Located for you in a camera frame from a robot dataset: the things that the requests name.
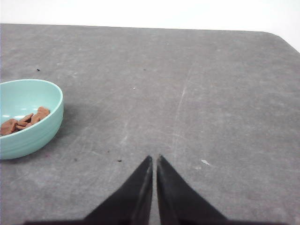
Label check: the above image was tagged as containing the brown beef cubes pile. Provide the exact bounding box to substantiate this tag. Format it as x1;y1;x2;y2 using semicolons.
0;106;50;136

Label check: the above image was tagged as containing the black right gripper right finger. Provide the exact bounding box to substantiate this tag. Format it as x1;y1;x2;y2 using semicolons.
157;155;226;225

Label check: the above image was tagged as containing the teal ceramic bowl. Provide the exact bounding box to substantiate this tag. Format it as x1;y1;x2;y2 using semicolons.
0;79;64;160

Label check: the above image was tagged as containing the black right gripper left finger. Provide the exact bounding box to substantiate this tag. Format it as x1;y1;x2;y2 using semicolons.
84;156;153;225

